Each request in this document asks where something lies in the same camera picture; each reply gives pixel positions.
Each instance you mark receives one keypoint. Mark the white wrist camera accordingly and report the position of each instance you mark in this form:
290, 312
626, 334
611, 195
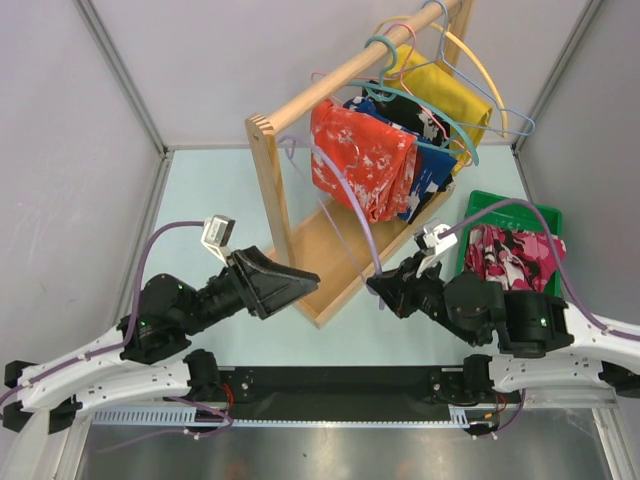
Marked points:
433, 240
216, 234

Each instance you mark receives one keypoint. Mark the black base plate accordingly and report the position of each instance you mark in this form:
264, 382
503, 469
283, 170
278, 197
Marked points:
355, 393

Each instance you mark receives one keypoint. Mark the black white trousers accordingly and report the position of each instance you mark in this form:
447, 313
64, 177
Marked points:
408, 114

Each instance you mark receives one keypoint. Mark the green plastic tray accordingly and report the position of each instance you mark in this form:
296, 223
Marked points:
517, 217

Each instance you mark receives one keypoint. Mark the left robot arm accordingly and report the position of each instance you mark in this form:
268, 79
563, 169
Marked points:
147, 354

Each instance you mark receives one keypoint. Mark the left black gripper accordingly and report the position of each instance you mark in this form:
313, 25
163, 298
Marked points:
265, 285

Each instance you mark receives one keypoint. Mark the wooden clothes rack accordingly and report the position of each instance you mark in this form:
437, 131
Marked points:
329, 241

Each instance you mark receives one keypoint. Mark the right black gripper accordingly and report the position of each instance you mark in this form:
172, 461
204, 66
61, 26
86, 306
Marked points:
397, 287

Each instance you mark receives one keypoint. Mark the blue patterned trousers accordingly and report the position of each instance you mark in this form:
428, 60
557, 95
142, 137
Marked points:
432, 172

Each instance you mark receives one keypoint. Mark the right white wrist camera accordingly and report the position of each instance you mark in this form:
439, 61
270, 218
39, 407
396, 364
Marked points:
433, 240

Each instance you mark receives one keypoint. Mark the yellow hanger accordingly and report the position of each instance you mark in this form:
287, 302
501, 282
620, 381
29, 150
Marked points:
495, 93

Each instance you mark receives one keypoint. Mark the pink camouflage trousers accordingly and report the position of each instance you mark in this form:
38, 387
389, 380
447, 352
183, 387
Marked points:
517, 259

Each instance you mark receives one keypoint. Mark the pink hanger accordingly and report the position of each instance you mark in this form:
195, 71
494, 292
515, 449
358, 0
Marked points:
399, 75

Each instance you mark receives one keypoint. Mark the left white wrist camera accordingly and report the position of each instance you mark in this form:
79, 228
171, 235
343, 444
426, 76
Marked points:
216, 234

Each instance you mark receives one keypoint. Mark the orange white trousers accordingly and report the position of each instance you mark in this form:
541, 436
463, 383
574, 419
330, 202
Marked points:
376, 156

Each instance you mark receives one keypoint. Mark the yellow trousers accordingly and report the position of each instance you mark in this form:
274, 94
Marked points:
442, 93

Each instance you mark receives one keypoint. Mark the purple hanger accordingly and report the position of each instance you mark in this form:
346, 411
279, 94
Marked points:
289, 151

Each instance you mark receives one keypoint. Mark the light blue wire hanger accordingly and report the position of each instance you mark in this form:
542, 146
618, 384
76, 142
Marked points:
529, 124

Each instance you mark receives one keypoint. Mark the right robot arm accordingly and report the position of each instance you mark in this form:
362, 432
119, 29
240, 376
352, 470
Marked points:
542, 340

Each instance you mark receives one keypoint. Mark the white cable duct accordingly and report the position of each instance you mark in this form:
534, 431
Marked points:
187, 417

